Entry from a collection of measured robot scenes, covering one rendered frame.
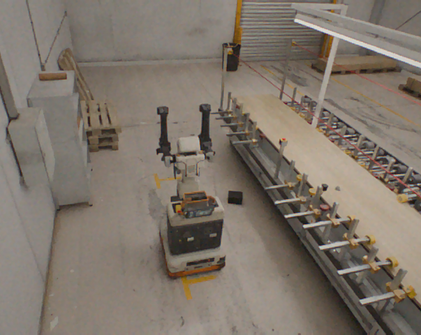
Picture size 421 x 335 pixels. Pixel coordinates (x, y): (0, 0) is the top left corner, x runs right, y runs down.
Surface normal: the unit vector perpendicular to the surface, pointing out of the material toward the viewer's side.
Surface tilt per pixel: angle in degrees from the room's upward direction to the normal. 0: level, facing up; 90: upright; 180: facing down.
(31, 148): 90
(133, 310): 0
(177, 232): 90
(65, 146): 90
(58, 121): 90
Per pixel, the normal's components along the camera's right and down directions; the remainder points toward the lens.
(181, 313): 0.04, -0.83
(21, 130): 0.26, 0.55
